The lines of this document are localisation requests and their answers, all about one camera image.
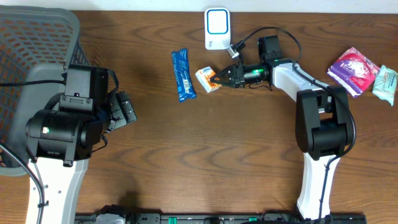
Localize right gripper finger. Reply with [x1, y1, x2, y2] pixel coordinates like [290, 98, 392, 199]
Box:
[211, 65, 235, 80]
[210, 77, 235, 88]

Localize small orange box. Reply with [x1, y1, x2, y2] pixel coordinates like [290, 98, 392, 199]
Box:
[195, 67, 222, 93]

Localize blue Oreo cookie pack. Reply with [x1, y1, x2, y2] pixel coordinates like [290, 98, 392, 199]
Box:
[171, 49, 197, 102]

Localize pink purple liners pack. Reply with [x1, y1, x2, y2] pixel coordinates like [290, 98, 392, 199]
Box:
[326, 47, 380, 98]

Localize green tissue wipes pack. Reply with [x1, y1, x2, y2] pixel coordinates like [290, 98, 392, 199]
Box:
[372, 65, 397, 106]

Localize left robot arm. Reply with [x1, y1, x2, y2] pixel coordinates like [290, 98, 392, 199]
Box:
[26, 91, 136, 223]

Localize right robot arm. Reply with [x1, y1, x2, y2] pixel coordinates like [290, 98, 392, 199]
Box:
[210, 35, 356, 223]

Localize white barcode scanner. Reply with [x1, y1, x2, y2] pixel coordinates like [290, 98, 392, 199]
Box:
[204, 7, 231, 50]

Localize grey plastic mesh basket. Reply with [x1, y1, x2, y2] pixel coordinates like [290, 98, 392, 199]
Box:
[1, 6, 89, 162]

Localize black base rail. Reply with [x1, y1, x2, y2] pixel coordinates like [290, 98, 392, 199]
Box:
[73, 212, 368, 224]

